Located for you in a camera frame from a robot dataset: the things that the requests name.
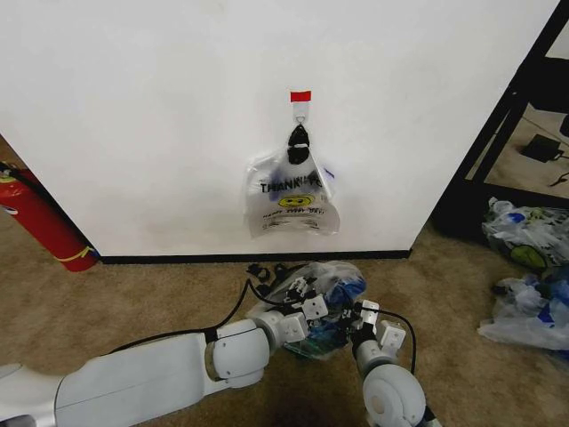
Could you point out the black baseboard strip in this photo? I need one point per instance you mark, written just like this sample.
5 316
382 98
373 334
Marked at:
249 257

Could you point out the black metal shelf frame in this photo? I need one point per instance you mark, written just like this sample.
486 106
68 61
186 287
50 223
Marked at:
502 133

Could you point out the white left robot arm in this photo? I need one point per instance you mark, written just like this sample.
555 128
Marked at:
146 373

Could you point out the crumpled white blue plastic bag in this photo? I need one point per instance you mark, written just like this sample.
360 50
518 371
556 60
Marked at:
524 316

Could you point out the white wall hook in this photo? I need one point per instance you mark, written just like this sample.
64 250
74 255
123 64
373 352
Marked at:
301 110

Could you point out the red fire extinguisher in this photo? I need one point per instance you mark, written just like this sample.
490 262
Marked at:
49 218

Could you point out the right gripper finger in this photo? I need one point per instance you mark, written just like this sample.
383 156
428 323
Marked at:
347 321
358 307

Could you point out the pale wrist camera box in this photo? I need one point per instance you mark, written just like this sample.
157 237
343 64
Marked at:
370 312
314 307

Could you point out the plastic bag with green face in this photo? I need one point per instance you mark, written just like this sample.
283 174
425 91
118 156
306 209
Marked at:
524 240

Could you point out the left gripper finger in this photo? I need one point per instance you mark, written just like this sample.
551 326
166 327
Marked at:
294 290
311 284

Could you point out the clear thank you garbage bag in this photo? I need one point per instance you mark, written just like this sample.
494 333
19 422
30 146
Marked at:
289 204

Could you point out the crumpled clear blue plastic bag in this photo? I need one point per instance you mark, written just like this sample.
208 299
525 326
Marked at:
333 278

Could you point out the red tape strip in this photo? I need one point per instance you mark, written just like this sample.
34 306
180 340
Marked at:
301 96

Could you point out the black power adapter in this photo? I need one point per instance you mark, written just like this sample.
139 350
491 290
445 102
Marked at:
541 147

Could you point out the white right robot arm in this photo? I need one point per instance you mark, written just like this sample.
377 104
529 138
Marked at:
389 391

